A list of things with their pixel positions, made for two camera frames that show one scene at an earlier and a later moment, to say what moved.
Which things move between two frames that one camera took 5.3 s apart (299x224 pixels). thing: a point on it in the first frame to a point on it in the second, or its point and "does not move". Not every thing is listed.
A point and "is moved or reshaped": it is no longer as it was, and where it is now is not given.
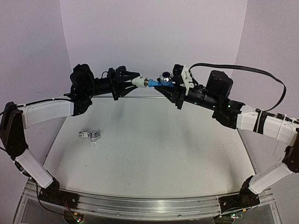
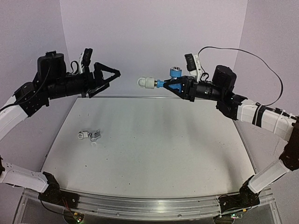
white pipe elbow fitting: [81, 134] does not move
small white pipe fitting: [138, 81] is moved or reshaped
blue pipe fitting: [165, 79] is moved or reshaped
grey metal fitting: [94, 135] does not move
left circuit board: [79, 217] does not move
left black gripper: [117, 88] to [89, 84]
